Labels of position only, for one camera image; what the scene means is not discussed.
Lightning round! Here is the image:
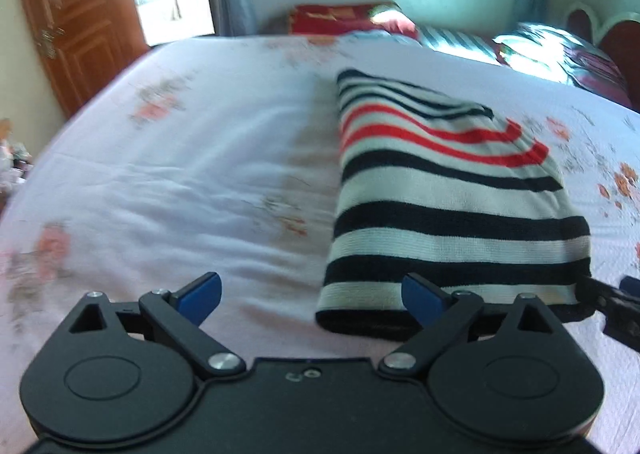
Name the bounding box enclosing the striped knit child sweater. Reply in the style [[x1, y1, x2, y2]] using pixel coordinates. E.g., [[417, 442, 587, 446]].
[[316, 68, 591, 340]]

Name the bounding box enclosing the floral white bed sheet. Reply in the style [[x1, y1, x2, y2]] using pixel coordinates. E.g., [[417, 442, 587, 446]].
[[1, 36, 639, 453]]

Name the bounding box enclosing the red scalloped headboard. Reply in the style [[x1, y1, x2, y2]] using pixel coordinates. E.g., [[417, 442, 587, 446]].
[[564, 2, 639, 113]]

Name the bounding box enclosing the striped blue white mattress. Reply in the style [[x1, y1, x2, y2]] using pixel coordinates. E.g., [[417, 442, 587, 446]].
[[419, 25, 501, 65]]

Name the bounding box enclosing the brown wooden door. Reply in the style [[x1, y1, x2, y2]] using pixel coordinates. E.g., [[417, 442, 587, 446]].
[[21, 0, 149, 118]]

